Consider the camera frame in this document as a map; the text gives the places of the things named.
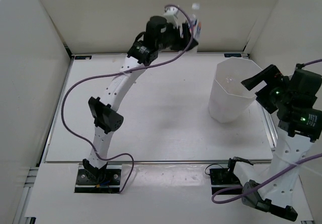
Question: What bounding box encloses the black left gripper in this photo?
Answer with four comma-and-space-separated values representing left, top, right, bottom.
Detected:
156, 23, 199, 52

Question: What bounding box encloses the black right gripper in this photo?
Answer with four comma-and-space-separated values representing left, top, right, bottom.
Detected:
241, 64, 292, 114

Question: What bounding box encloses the white cap labeled bottle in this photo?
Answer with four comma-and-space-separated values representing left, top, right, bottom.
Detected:
189, 3, 201, 41

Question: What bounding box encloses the white octagonal plastic bin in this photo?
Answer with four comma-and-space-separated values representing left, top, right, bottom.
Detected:
208, 57, 265, 123

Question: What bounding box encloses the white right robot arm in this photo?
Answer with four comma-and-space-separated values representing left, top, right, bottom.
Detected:
226, 64, 321, 221

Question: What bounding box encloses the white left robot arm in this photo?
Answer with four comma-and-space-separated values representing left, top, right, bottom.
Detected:
83, 20, 198, 184

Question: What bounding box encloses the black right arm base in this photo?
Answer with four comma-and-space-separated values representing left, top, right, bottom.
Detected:
204, 157, 242, 195

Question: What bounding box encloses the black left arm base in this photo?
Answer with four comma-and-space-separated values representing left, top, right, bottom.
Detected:
74, 159, 122, 194

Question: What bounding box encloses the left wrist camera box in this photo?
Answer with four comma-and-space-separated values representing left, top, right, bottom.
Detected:
143, 7, 179, 49

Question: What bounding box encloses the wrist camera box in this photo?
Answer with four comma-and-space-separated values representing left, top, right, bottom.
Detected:
143, 7, 179, 49
289, 69, 321, 97

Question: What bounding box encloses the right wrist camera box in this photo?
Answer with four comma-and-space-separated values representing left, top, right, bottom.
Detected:
289, 69, 321, 97

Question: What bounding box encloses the aluminium table rail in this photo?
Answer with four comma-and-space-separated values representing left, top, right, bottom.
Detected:
45, 159, 271, 164

